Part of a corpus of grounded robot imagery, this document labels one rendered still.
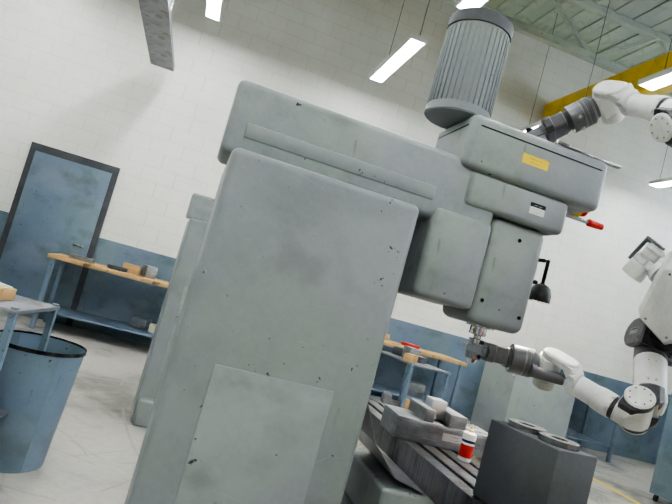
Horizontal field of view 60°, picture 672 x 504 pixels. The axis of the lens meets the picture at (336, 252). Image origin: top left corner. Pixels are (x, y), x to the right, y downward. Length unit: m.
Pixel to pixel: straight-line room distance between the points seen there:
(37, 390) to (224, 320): 2.02
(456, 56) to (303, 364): 1.00
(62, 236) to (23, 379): 5.04
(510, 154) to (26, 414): 2.61
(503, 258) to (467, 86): 0.51
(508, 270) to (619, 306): 8.98
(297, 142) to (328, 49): 7.34
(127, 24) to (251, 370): 7.58
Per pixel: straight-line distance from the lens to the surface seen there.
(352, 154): 1.59
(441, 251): 1.64
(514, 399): 6.29
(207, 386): 1.42
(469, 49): 1.82
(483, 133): 1.73
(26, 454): 3.45
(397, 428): 1.89
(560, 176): 1.84
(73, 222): 8.19
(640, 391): 1.81
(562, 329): 10.08
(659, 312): 1.83
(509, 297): 1.77
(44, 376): 3.30
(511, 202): 1.75
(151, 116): 8.34
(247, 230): 1.39
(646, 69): 8.46
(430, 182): 1.65
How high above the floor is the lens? 1.28
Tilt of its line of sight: 4 degrees up
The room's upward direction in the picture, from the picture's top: 16 degrees clockwise
